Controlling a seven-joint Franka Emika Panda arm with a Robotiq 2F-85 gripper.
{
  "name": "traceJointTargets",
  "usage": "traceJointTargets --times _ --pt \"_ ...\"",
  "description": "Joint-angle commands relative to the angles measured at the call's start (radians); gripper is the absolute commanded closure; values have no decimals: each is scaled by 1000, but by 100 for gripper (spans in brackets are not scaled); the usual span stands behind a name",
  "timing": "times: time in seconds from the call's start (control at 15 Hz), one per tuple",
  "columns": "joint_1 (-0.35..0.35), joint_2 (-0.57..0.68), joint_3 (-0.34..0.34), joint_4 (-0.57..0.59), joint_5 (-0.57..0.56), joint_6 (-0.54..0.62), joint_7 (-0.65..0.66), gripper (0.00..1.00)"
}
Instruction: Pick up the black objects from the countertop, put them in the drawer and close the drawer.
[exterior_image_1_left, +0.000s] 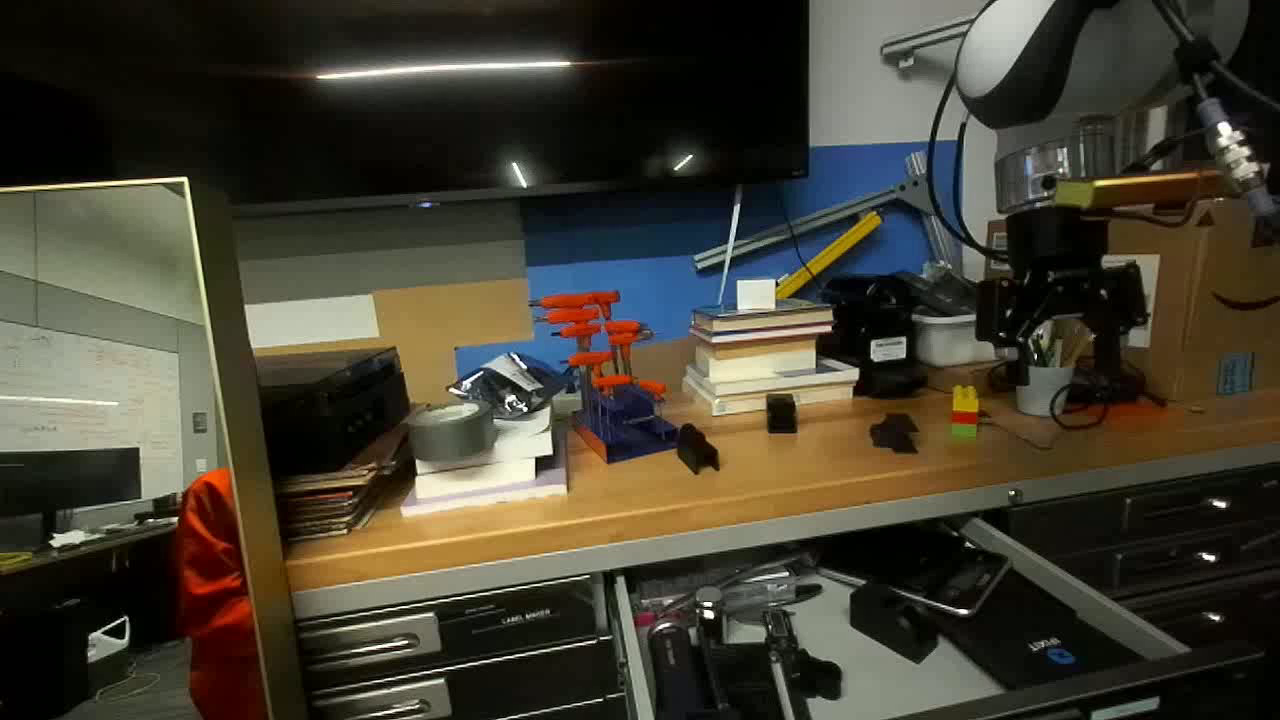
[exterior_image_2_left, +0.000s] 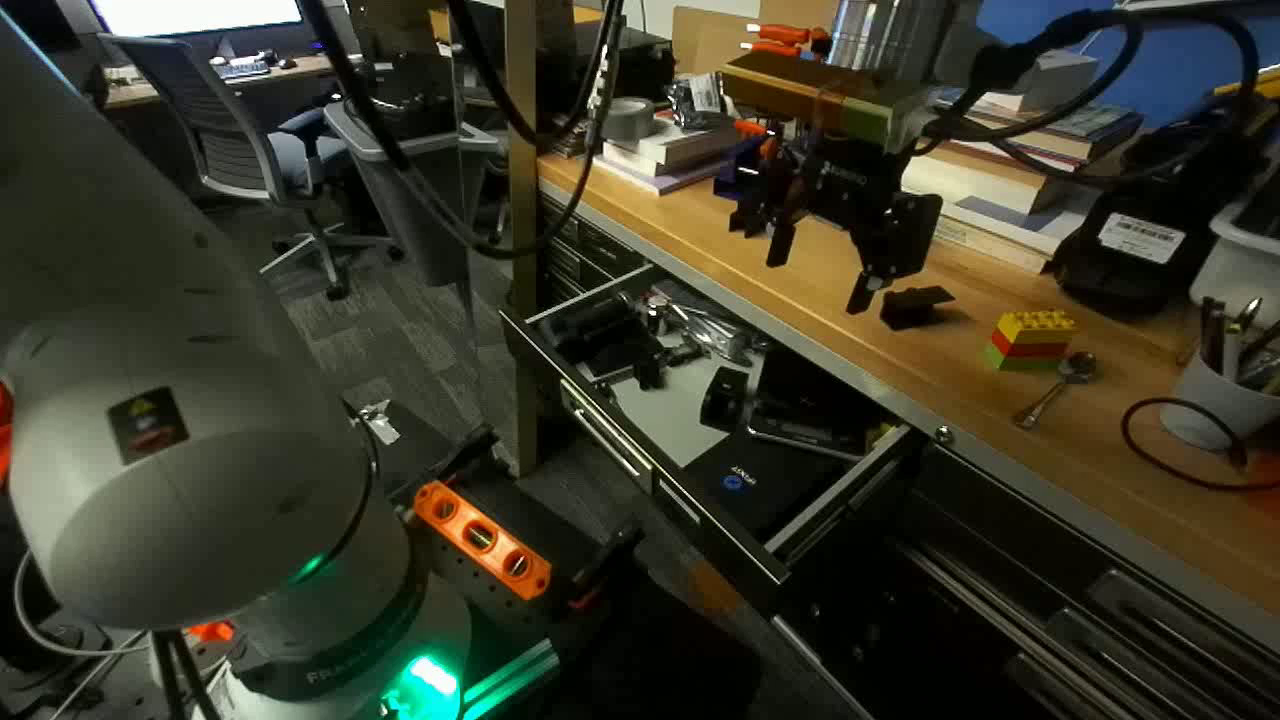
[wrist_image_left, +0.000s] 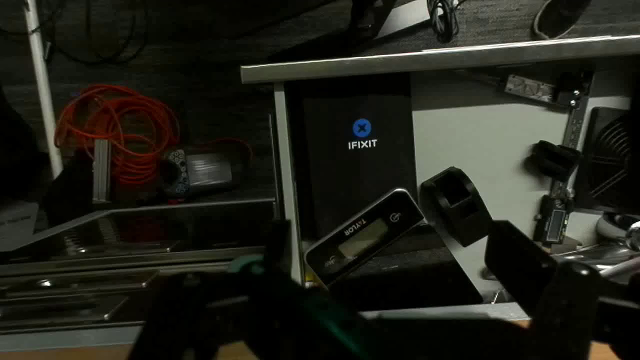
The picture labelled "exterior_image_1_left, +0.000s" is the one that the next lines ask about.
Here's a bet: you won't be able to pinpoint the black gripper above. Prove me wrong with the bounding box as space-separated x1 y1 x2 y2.
978 207 1150 373

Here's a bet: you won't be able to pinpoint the black irregular plastic part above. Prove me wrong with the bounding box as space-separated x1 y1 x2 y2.
868 414 915 453

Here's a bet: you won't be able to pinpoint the black cube block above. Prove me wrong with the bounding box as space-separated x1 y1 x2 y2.
764 394 801 432

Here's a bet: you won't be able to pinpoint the tool drawer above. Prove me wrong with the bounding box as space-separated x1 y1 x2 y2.
613 519 1278 720

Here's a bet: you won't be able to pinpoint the black angled plastic part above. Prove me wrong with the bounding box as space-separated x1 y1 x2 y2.
678 423 722 471

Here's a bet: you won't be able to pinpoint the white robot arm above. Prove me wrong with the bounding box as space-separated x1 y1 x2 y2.
957 0 1273 368

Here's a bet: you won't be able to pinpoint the right closed drawer stack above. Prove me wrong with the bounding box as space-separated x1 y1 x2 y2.
1005 466 1280 652

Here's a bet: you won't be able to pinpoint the closed drawer stack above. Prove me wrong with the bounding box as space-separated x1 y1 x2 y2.
1005 466 1280 652
295 578 626 720

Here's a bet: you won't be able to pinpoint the left closed drawer stack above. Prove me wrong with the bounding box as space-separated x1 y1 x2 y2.
295 578 626 720

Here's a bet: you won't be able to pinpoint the white pen cup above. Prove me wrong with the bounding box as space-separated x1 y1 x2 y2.
1015 349 1073 422

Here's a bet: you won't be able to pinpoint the white plastic bin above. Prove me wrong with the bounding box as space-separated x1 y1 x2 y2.
914 313 998 368

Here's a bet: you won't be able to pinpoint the cardboard box with label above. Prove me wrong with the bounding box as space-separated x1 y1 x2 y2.
1111 202 1280 405

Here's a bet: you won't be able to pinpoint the yellow red toy block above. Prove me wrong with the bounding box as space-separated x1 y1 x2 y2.
950 384 982 442

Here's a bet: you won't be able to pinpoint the black device with label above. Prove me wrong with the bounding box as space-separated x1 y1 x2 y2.
819 278 923 400

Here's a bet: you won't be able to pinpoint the stack of books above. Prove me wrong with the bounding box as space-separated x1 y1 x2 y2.
683 299 859 417

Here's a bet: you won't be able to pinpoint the black iFixit tool kit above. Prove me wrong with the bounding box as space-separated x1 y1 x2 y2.
930 578 1138 690

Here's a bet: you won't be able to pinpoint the blue rack orange hex keys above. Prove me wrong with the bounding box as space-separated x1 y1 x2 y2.
532 289 678 466

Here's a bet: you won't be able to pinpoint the white foam box stack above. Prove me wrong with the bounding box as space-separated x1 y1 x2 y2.
399 410 567 518

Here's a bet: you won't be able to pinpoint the black equipment case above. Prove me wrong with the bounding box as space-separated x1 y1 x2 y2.
257 349 409 476

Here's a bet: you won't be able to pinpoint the person in orange jacket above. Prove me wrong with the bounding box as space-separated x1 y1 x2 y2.
175 469 270 720

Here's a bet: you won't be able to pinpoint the wooden framed glass panel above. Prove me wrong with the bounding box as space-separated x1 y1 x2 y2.
0 177 308 720

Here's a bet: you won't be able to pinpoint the yellow ruler on wall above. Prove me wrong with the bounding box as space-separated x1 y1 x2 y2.
777 213 886 299

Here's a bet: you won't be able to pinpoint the grey duct tape roll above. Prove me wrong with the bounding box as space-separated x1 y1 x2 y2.
404 400 492 466

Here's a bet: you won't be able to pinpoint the large black wall monitor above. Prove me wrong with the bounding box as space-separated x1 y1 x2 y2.
0 0 812 207

